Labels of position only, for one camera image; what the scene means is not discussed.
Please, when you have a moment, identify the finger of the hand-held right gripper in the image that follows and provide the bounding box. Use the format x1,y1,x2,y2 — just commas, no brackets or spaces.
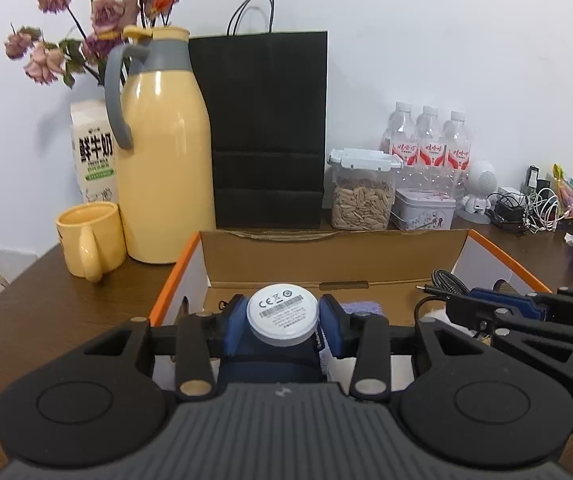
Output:
445,286,573,334
490,327,573,387

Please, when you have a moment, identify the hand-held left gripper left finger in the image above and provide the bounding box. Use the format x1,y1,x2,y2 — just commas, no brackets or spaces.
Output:
84,294,248,402

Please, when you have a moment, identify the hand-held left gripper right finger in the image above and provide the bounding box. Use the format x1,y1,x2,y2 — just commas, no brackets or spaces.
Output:
317,293,477,402

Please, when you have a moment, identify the braided black white cable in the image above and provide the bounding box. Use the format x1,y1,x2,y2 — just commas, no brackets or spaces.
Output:
416,268,473,297

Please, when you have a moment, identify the red cardboard box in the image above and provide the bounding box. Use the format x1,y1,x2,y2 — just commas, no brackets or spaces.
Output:
148,228,555,393

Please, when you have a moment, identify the clear container of seeds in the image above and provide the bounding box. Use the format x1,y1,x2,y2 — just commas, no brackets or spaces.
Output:
327,147,404,232

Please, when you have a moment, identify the white robot speaker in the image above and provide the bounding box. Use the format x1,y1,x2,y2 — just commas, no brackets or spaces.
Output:
458,159,498,224

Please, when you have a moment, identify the printed metal tin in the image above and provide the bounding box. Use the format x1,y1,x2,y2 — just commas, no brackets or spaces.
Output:
391,187,457,231

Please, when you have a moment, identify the colourful snack packet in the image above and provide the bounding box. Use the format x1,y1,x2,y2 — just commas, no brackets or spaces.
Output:
551,163,573,222

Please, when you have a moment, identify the yellow mug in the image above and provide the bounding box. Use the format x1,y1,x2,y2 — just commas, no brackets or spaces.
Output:
55,201,128,284

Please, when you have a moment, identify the yellow thermos jug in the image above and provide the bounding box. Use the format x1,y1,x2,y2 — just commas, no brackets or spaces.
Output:
104,25,218,265

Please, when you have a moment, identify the black paper bag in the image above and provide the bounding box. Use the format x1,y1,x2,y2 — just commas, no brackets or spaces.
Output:
188,0,329,230

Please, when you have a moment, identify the white milk carton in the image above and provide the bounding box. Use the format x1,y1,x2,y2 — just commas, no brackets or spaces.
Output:
69,100,120,207

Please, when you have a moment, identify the white booklet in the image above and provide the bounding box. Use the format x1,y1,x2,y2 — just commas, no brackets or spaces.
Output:
0,246,38,307

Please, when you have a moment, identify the dried pink flower bouquet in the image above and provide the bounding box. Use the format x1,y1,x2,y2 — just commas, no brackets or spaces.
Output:
4,0,180,89

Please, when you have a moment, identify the black USB cable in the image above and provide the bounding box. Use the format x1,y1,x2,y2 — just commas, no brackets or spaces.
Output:
413,294,449,322

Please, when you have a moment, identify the black charger with cable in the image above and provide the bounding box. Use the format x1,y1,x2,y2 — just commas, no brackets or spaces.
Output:
486,187,529,235

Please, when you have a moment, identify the white cable tangle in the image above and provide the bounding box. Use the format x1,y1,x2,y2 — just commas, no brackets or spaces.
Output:
521,164,573,235

